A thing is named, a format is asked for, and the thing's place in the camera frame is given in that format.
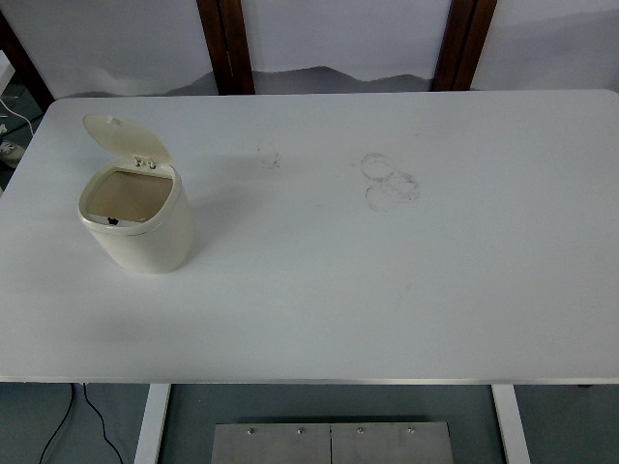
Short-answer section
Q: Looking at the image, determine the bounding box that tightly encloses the cream plastic trash bin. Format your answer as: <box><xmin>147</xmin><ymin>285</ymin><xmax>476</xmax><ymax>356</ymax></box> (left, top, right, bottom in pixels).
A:
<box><xmin>75</xmin><ymin>113</ymin><xmax>196</xmax><ymax>276</ymax></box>

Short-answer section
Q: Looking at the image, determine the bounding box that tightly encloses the grey metal plate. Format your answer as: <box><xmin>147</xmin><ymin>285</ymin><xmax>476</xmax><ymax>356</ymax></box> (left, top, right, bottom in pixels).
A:
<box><xmin>211</xmin><ymin>422</ymin><xmax>333</xmax><ymax>464</ymax></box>
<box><xmin>330</xmin><ymin>420</ymin><xmax>452</xmax><ymax>464</ymax></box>

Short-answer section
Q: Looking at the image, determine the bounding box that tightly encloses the thin white cable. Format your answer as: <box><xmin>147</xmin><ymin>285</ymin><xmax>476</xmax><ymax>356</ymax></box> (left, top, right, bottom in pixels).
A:
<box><xmin>0</xmin><ymin>95</ymin><xmax>36</xmax><ymax>137</ymax></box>

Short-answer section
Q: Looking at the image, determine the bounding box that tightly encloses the white power plug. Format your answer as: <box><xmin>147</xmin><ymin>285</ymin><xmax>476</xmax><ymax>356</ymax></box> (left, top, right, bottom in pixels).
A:
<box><xmin>0</xmin><ymin>138</ymin><xmax>25</xmax><ymax>168</ymax></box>

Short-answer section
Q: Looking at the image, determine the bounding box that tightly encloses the white box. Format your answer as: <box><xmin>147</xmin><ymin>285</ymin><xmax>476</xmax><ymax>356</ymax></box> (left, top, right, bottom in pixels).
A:
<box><xmin>0</xmin><ymin>50</ymin><xmax>15</xmax><ymax>96</ymax></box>

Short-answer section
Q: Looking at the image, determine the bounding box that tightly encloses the thin black cable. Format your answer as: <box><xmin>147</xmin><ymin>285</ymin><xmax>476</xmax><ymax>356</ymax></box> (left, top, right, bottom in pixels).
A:
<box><xmin>38</xmin><ymin>384</ymin><xmax>76</xmax><ymax>464</ymax></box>
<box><xmin>81</xmin><ymin>383</ymin><xmax>125</xmax><ymax>464</ymax></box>

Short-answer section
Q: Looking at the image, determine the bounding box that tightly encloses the white mountain painting screen panel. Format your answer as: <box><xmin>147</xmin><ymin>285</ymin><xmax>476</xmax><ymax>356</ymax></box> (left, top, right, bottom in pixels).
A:
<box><xmin>244</xmin><ymin>0</ymin><xmax>455</xmax><ymax>96</ymax></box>
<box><xmin>1</xmin><ymin>0</ymin><xmax>219</xmax><ymax>99</ymax></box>
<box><xmin>471</xmin><ymin>0</ymin><xmax>619</xmax><ymax>94</ymax></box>

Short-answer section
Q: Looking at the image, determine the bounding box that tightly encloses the white table leg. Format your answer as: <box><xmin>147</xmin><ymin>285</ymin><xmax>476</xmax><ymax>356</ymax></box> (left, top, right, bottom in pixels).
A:
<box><xmin>133</xmin><ymin>384</ymin><xmax>173</xmax><ymax>464</ymax></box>
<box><xmin>491</xmin><ymin>385</ymin><xmax>532</xmax><ymax>464</ymax></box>

